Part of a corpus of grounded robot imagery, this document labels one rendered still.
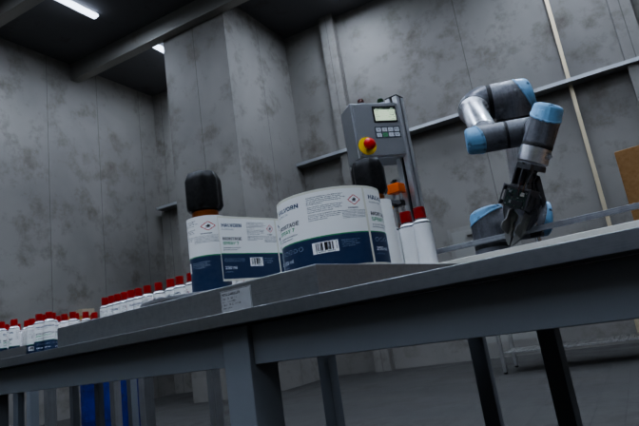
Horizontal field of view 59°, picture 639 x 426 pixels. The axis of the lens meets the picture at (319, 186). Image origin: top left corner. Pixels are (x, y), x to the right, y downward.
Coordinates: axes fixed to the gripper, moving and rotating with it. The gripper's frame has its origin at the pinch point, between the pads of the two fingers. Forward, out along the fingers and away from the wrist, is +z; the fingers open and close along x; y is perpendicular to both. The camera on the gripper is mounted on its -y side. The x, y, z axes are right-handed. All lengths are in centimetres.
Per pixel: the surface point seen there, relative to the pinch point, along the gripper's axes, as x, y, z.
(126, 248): -973, -523, 313
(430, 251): -20.3, 2.4, 9.6
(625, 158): 15.8, -16.3, -27.8
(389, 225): -18.2, 29.8, 3.0
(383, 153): -49, -5, -13
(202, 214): -46, 63, 10
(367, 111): -58, -3, -25
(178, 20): -879, -457, -159
